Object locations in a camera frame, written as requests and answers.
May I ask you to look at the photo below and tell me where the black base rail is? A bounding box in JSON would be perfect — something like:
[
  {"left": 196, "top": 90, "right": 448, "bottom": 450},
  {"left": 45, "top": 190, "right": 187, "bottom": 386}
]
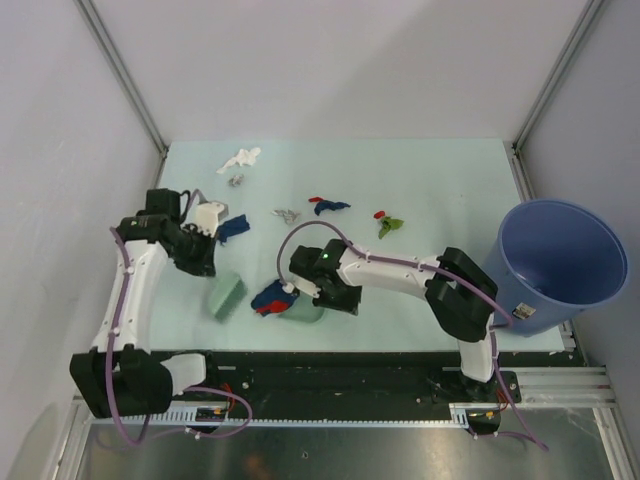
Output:
[{"left": 184, "top": 351, "right": 506, "bottom": 423}]

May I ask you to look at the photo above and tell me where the left aluminium frame post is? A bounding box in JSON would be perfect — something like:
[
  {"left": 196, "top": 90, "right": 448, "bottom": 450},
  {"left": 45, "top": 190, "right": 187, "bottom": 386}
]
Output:
[{"left": 73, "top": 0, "right": 168, "bottom": 159}]

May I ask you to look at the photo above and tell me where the green dustpan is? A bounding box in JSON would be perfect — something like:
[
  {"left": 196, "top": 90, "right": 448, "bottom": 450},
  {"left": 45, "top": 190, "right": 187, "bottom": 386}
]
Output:
[{"left": 278, "top": 295, "right": 325, "bottom": 324}]

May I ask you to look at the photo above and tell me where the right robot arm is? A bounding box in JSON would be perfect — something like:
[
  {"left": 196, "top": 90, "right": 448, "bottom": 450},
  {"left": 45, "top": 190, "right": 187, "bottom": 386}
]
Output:
[{"left": 288, "top": 239, "right": 498, "bottom": 401}]

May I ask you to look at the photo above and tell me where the green and red scrap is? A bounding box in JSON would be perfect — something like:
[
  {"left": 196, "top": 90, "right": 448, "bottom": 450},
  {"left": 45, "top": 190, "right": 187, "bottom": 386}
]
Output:
[{"left": 373, "top": 210, "right": 404, "bottom": 239}]

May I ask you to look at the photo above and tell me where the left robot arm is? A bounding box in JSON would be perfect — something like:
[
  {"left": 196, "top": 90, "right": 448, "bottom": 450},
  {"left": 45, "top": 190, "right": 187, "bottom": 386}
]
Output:
[{"left": 70, "top": 188, "right": 228, "bottom": 419}]

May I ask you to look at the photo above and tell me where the grey cable duct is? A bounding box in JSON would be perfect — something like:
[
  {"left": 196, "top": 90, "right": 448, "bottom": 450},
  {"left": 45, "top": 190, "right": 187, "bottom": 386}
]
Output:
[{"left": 82, "top": 403, "right": 501, "bottom": 429}]

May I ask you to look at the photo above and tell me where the right aluminium frame post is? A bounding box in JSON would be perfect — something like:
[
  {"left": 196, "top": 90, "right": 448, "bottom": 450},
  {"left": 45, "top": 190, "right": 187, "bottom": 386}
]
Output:
[{"left": 510, "top": 0, "right": 609, "bottom": 154}]

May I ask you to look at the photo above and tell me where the dark blue paper scrap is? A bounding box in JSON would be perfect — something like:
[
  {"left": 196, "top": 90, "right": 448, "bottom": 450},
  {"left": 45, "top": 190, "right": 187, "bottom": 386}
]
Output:
[{"left": 216, "top": 215, "right": 250, "bottom": 245}]

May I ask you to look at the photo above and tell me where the blue plastic bucket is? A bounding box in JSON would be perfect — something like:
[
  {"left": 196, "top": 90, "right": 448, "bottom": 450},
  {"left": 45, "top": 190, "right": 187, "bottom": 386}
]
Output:
[{"left": 482, "top": 199, "right": 630, "bottom": 337}]

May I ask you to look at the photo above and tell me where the small grey paper scrap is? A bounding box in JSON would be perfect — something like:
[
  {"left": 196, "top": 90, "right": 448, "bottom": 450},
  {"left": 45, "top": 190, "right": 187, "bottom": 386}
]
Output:
[{"left": 228, "top": 174, "right": 245, "bottom": 187}]

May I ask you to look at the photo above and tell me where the silver foil paper scrap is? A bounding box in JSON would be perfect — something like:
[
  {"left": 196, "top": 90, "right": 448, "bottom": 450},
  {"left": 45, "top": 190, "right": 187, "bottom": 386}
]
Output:
[{"left": 272, "top": 209, "right": 300, "bottom": 225}]

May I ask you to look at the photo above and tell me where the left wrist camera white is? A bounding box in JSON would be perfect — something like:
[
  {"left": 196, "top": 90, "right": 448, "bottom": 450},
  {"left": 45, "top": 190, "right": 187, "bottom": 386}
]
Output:
[{"left": 193, "top": 201, "right": 228, "bottom": 238}]

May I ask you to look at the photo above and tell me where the blue and red scrap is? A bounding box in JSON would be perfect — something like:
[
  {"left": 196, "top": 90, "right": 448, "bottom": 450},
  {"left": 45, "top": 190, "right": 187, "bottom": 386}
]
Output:
[{"left": 308, "top": 196, "right": 351, "bottom": 216}]

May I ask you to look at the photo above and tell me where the white paper scrap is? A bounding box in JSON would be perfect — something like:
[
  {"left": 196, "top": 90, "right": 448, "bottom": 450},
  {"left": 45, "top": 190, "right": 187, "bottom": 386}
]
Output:
[{"left": 216, "top": 147, "right": 262, "bottom": 175}]

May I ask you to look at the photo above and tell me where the green hand brush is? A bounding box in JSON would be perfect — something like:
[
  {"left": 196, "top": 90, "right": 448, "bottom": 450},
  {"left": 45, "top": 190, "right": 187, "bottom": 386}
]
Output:
[{"left": 206, "top": 271, "right": 247, "bottom": 322}]

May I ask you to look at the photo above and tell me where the aluminium frame post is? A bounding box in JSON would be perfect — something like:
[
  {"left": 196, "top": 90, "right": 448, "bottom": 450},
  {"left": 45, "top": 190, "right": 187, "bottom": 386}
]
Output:
[
  {"left": 73, "top": 0, "right": 168, "bottom": 159},
  {"left": 510, "top": 0, "right": 609, "bottom": 154}
]

